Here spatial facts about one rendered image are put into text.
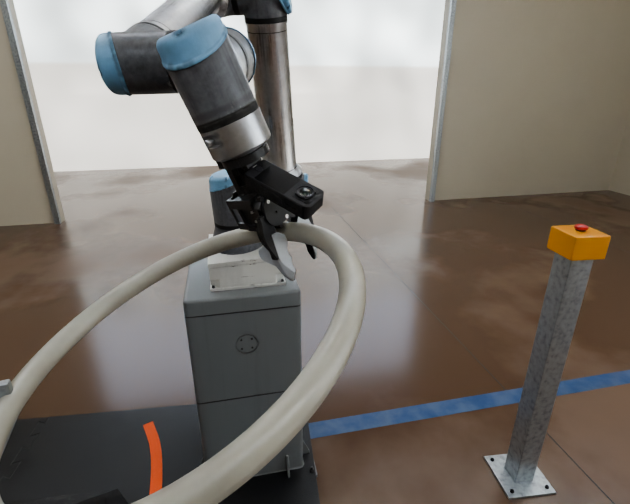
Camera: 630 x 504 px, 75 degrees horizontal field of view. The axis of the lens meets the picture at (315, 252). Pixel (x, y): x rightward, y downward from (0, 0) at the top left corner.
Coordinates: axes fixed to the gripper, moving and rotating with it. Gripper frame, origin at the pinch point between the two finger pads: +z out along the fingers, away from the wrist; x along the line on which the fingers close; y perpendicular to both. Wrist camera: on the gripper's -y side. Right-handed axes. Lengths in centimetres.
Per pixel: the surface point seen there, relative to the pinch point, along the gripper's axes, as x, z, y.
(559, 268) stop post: -85, 64, -14
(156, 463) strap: 29, 98, 115
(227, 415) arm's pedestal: 3, 79, 79
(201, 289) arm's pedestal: -14, 31, 79
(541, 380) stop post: -69, 103, -9
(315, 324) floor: -95, 138, 140
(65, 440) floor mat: 46, 84, 157
